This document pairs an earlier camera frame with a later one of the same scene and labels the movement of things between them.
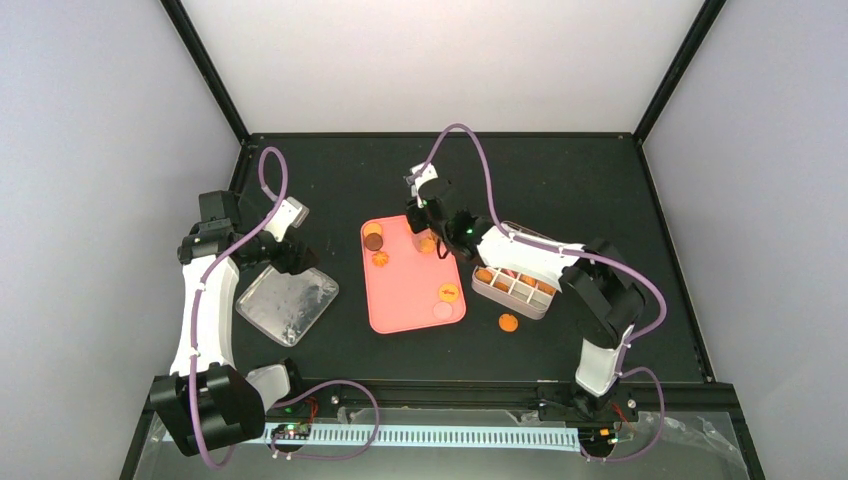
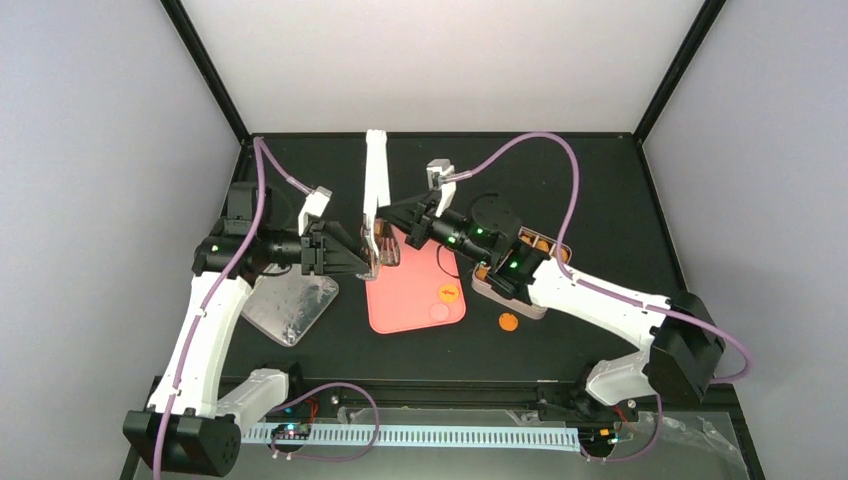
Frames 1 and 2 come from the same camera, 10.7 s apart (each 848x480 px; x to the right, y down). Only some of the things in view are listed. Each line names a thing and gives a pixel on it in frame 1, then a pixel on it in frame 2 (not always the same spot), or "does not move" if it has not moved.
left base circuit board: x=292 y=431 does not move
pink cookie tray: x=409 y=286 does not move
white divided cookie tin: x=513 y=291 does not move
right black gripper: x=415 y=224 -> x=413 y=224
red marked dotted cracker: x=448 y=292 does not move
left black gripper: x=293 y=263 -> x=316 y=248
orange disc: x=508 y=322 does not move
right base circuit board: x=597 y=438 does not move
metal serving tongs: x=438 y=250 -> x=376 y=194
